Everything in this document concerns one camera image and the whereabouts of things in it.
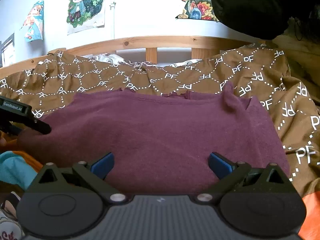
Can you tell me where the colourful landscape wall poster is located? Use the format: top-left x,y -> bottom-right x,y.
170,0 -> 218,21

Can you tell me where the brown patterned blanket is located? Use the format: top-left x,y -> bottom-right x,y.
0,44 -> 320,240

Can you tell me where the white floral bed sheet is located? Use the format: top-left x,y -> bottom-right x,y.
0,54 -> 203,240

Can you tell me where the dark framed wall picture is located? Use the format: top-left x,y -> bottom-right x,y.
0,33 -> 15,67

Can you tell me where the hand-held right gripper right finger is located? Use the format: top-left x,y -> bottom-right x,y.
196,152 -> 294,203

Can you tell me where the maroon long-sleeve sweater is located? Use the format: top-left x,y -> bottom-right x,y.
17,82 -> 290,195

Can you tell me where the blue and orange wall poster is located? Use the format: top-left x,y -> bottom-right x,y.
24,1 -> 44,42

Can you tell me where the black puffy jacket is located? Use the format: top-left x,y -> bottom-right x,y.
210,0 -> 320,40

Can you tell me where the cartoon character wall poster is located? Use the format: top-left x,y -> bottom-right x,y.
60,0 -> 106,36

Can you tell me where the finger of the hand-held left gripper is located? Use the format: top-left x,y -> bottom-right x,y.
15,116 -> 52,135

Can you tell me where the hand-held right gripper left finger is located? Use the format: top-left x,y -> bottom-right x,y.
26,152 -> 127,204

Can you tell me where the wooden bed frame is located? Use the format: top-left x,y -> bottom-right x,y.
0,34 -> 320,80

